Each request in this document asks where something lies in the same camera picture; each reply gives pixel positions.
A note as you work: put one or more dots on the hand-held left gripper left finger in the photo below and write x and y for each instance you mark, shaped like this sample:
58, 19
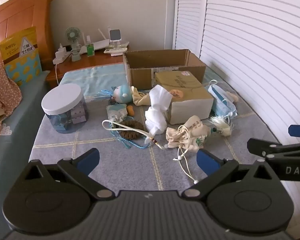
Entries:
88, 161

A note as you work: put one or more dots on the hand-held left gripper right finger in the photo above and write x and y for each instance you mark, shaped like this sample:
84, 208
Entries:
207, 163

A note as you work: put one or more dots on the blue face mask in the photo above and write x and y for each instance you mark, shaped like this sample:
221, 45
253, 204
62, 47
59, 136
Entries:
216, 92
226, 108

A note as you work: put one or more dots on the white cloth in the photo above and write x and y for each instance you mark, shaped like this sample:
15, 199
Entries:
155, 120

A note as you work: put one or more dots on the cardboard box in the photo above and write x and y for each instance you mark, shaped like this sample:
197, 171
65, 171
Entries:
142, 78

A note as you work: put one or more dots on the white tassel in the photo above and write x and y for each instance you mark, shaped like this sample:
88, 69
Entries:
221, 126

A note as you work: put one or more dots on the grey plaid blanket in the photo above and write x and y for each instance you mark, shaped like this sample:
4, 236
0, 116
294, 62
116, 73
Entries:
130, 162

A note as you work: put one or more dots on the brown scrunchie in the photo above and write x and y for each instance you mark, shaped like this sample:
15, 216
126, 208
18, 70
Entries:
123, 132

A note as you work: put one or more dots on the small floral pouch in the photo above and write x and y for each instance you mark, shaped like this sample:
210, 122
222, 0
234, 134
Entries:
116, 112

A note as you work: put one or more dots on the cream scrunchie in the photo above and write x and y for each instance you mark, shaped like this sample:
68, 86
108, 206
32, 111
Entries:
233, 96

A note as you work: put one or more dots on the olive tissue pack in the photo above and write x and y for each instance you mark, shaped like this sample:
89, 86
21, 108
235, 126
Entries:
190, 105

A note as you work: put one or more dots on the small orange toy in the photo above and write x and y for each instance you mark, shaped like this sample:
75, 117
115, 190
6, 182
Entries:
131, 110

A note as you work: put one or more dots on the clear jar with white lid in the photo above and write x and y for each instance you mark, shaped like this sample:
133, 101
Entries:
61, 97

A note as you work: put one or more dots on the blue doll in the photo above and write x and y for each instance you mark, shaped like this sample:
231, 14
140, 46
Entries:
122, 93

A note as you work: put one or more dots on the pale yellow cloth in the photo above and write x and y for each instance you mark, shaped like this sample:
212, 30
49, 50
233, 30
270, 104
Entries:
140, 100

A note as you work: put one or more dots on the teal towel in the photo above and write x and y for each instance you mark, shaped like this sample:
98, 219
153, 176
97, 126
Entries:
95, 80

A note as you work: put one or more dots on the blue-grey bed sheet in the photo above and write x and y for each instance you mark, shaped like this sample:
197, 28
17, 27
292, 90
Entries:
15, 120

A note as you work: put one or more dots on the wooden nightstand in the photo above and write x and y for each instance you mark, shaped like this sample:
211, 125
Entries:
95, 61

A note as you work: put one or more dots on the white louvered door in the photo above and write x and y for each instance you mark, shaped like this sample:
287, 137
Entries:
252, 42
190, 15

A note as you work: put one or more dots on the white power strip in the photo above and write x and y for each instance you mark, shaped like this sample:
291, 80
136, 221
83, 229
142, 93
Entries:
61, 60

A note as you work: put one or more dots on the brown floral cloth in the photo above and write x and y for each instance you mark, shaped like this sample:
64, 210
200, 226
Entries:
2, 92

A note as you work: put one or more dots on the small green bottle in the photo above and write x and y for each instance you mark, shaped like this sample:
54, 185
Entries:
90, 50

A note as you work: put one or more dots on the white charger plug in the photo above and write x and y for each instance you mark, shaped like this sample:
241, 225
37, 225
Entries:
61, 52

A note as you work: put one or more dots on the yellow snack bag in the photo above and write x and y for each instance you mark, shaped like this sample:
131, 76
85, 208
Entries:
22, 62

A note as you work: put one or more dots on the small green desk fan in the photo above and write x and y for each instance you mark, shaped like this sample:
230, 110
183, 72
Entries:
72, 34

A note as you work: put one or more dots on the phone on white stand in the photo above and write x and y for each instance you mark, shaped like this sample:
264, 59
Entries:
114, 35

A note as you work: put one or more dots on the wooden headboard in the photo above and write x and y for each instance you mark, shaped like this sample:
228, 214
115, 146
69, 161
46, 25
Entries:
20, 12

